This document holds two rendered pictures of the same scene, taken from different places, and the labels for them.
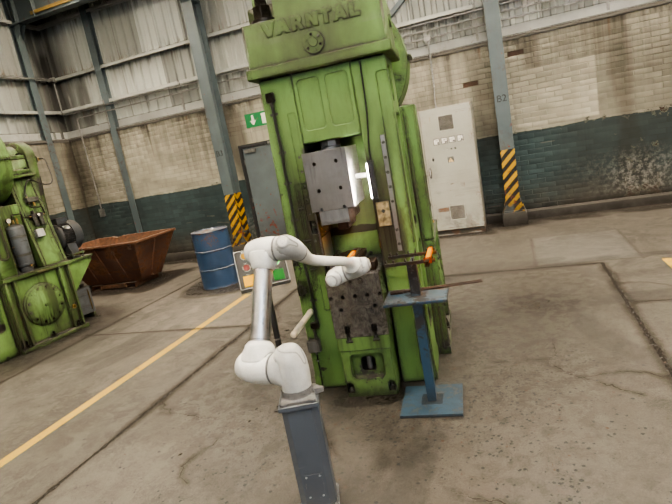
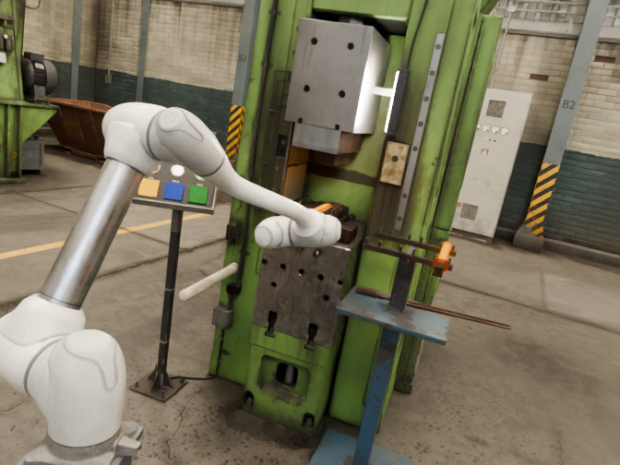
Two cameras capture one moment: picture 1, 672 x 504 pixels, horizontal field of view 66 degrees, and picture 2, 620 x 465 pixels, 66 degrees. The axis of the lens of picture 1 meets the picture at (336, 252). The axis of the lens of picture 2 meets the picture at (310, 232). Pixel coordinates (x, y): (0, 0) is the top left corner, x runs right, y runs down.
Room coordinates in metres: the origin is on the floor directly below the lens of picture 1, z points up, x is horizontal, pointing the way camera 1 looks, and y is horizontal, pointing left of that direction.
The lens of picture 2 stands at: (1.48, -0.15, 1.43)
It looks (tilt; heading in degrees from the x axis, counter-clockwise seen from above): 14 degrees down; 2
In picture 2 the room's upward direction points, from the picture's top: 10 degrees clockwise
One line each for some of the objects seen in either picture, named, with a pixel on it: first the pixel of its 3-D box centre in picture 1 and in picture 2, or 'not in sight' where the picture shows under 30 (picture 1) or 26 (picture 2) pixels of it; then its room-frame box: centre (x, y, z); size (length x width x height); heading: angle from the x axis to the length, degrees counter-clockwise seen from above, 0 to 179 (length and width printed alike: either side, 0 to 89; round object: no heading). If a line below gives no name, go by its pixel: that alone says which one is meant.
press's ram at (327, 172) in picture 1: (340, 176); (350, 82); (3.65, -0.13, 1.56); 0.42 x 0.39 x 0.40; 166
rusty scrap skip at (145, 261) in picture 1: (120, 262); (101, 132); (9.49, 3.98, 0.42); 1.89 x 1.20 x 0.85; 70
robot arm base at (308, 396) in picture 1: (301, 390); (93, 436); (2.39, 0.29, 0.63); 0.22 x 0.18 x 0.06; 90
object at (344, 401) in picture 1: (365, 396); (264, 419); (3.41, -0.02, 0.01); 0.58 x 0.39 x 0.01; 76
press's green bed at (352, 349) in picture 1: (373, 351); (303, 355); (3.65, -0.14, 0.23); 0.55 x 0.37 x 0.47; 166
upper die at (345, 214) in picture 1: (340, 211); (330, 137); (3.66, -0.09, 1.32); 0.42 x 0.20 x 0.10; 166
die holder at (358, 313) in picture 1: (363, 293); (318, 270); (3.65, -0.14, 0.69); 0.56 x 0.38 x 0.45; 166
